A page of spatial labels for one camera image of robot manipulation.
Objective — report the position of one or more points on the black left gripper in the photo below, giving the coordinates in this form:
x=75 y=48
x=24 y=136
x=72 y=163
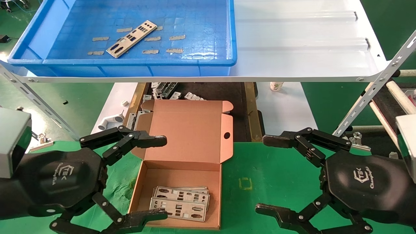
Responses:
x=63 y=177

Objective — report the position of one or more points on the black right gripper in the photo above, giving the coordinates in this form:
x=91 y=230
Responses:
x=364 y=182

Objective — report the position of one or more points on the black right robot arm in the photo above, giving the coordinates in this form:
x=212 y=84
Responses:
x=412 y=208

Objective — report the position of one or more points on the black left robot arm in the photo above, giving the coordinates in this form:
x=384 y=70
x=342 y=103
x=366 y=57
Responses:
x=9 y=196

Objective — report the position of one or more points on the brown cardboard box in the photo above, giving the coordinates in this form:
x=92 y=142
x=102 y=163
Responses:
x=191 y=130

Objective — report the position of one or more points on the black tray with brass rails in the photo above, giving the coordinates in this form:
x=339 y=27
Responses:
x=234 y=97

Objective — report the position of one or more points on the blue plastic tray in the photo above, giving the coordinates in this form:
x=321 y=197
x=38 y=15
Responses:
x=195 y=19

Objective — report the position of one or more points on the small black floor box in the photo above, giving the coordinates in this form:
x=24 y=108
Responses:
x=4 y=39

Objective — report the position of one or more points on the green table cloth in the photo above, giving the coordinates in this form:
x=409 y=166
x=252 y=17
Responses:
x=276 y=175

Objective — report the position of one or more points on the white plastic pipe fitting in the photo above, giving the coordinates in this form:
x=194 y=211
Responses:
x=112 y=122

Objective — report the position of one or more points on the white lower table board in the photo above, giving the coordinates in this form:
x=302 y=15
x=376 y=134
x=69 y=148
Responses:
x=286 y=110

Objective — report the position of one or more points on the silver metal cloth clamp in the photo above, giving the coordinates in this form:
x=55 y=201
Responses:
x=42 y=140
x=357 y=137

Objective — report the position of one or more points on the small white bottle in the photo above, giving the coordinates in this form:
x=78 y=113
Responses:
x=277 y=86

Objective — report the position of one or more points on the cream round rod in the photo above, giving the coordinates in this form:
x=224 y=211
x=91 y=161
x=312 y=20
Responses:
x=401 y=96
x=383 y=122
x=408 y=73
x=373 y=128

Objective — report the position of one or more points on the white shelf board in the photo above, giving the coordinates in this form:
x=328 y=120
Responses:
x=292 y=48

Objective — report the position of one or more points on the dark brown mat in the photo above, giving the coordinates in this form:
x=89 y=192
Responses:
x=390 y=107

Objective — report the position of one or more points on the black chair wheel base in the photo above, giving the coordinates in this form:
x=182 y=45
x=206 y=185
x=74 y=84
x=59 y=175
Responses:
x=14 y=5

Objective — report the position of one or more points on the loose silver metal bracket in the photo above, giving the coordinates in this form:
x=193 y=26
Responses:
x=175 y=95
x=147 y=97
x=164 y=88
x=194 y=96
x=136 y=117

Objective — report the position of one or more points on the grey perforated shelf post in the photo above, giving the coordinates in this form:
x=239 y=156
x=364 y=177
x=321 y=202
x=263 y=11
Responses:
x=42 y=104
x=373 y=87

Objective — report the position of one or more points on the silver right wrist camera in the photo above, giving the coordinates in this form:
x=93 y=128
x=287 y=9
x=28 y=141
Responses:
x=409 y=139

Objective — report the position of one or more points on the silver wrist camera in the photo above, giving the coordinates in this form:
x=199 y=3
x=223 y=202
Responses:
x=409 y=139
x=11 y=138

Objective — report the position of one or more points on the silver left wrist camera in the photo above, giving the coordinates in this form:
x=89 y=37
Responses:
x=11 y=138

